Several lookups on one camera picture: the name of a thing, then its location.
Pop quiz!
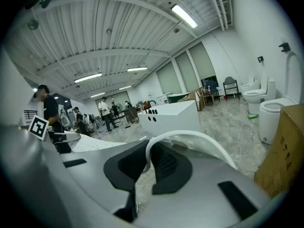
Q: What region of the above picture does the white bathtub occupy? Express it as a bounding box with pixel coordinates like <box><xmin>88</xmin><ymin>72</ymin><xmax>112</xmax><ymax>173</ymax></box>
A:
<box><xmin>137</xmin><ymin>100</ymin><xmax>201</xmax><ymax>137</ymax></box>

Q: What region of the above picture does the dark brown wooden cabinet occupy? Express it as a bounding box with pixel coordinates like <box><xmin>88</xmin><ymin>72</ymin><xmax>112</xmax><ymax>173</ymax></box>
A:
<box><xmin>122</xmin><ymin>107</ymin><xmax>140</xmax><ymax>124</ymax></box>

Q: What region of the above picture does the white backpack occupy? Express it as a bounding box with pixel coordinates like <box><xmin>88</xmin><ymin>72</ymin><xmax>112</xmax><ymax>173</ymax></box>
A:
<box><xmin>57</xmin><ymin>104</ymin><xmax>70</xmax><ymax>126</ymax></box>

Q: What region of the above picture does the blue chair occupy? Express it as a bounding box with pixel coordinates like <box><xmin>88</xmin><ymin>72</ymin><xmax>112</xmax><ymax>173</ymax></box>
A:
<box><xmin>204</xmin><ymin>79</ymin><xmax>222</xmax><ymax>102</ymax></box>

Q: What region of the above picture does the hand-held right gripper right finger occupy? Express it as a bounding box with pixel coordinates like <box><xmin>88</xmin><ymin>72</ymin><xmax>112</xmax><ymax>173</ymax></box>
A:
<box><xmin>134</xmin><ymin>142</ymin><xmax>272</xmax><ymax>228</ymax></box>

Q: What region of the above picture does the white floor cable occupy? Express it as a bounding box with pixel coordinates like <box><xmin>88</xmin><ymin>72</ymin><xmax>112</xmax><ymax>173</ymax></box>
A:
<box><xmin>236</xmin><ymin>114</ymin><xmax>249</xmax><ymax>173</ymax></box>

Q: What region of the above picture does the black folding chair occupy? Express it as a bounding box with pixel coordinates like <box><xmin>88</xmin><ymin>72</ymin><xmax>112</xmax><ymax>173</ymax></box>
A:
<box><xmin>222</xmin><ymin>76</ymin><xmax>241</xmax><ymax>102</ymax></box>

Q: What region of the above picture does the white vanity cabinet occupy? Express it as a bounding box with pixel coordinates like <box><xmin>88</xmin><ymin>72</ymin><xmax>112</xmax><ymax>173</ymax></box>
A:
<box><xmin>156</xmin><ymin>93</ymin><xmax>172</xmax><ymax>105</ymax></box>

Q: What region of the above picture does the large brown cardboard box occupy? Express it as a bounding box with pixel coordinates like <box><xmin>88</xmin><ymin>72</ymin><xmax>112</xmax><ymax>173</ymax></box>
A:
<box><xmin>254</xmin><ymin>104</ymin><xmax>304</xmax><ymax>199</ymax></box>

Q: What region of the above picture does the dark green bathtub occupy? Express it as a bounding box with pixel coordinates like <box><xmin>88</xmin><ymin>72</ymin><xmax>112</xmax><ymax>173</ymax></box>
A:
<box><xmin>166</xmin><ymin>92</ymin><xmax>191</xmax><ymax>104</ymax></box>

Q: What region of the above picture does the grey window blind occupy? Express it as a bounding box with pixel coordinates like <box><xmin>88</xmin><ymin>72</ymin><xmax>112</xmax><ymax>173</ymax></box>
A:
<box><xmin>156</xmin><ymin>61</ymin><xmax>182</xmax><ymax>95</ymax></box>
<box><xmin>189</xmin><ymin>42</ymin><xmax>217</xmax><ymax>80</ymax></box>
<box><xmin>175</xmin><ymin>51</ymin><xmax>200</xmax><ymax>92</ymax></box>

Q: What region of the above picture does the white bath mat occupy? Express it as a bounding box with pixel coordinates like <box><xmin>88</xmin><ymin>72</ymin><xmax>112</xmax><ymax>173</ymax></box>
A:
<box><xmin>71</xmin><ymin>130</ymin><xmax>238</xmax><ymax>173</ymax></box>

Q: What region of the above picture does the open brown cardboard box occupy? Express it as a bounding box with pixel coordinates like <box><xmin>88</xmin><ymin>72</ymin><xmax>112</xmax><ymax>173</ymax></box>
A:
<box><xmin>177</xmin><ymin>87</ymin><xmax>205</xmax><ymax>111</ymax></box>

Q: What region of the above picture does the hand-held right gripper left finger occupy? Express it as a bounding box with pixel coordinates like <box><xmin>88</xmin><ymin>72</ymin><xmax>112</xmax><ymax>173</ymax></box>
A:
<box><xmin>59</xmin><ymin>139</ymin><xmax>149</xmax><ymax>223</ymax></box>

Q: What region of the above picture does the black curved bathtub faucet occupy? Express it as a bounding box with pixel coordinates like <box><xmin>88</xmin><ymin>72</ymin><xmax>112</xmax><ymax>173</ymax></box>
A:
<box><xmin>144</xmin><ymin>100</ymin><xmax>157</xmax><ymax>114</ymax></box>

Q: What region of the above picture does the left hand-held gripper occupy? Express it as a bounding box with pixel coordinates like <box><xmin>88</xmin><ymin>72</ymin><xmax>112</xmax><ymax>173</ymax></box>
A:
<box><xmin>28</xmin><ymin>114</ymin><xmax>82</xmax><ymax>143</ymax></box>

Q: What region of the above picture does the white toilet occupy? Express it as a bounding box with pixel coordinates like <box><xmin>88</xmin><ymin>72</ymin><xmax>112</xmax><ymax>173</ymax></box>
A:
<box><xmin>258</xmin><ymin>51</ymin><xmax>304</xmax><ymax>145</ymax></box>
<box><xmin>239</xmin><ymin>74</ymin><xmax>261</xmax><ymax>102</ymax></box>
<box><xmin>242</xmin><ymin>71</ymin><xmax>276</xmax><ymax>115</ymax></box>

